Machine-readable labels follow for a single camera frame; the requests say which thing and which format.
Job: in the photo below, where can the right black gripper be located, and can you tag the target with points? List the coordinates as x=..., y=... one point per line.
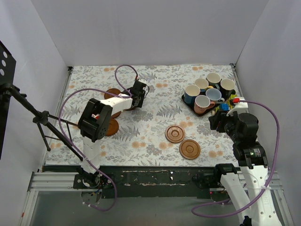
x=215, y=123

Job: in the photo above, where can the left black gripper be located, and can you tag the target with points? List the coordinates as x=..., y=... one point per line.
x=140, y=98

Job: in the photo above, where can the dark wooden coaster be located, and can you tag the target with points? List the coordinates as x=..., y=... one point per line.
x=113, y=127

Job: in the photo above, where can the blue mug white inside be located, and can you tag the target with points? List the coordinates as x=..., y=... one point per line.
x=190, y=93

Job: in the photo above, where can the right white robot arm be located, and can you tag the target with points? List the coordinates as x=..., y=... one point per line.
x=253, y=203

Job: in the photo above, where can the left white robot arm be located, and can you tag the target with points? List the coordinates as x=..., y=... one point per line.
x=95, y=120

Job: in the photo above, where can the blue toy block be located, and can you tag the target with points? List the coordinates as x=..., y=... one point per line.
x=224, y=107

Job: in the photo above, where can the black tray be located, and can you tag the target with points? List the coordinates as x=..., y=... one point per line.
x=210, y=109

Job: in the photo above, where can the pink floral mug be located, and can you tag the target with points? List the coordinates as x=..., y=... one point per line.
x=202, y=103

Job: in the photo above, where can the yellow green toy block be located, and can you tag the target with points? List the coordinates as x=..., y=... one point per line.
x=232, y=96

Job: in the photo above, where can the light blue mug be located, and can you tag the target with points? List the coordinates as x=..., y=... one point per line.
x=215, y=95

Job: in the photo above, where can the black mug white inside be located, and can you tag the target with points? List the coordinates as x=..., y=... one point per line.
x=226, y=87

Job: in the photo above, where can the cream mug back left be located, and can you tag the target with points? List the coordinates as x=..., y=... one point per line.
x=202, y=83

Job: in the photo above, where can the green mug back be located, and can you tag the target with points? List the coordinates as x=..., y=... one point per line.
x=213, y=79

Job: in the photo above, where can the floral table mat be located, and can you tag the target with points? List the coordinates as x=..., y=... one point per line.
x=140, y=139

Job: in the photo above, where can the black tripod stand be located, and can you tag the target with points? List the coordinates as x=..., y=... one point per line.
x=41, y=118

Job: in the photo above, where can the black perforated panel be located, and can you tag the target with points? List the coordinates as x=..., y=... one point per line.
x=7, y=72

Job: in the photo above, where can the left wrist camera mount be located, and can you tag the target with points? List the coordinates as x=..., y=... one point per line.
x=143, y=85

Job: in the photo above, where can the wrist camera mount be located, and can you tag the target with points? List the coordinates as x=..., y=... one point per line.
x=239, y=106
x=143, y=85

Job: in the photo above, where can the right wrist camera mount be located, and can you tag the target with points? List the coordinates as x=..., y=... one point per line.
x=239, y=106

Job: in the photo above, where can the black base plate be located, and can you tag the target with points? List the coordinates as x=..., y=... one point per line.
x=125, y=182

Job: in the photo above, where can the aluminium frame rail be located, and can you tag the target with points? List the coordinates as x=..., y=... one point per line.
x=49, y=182

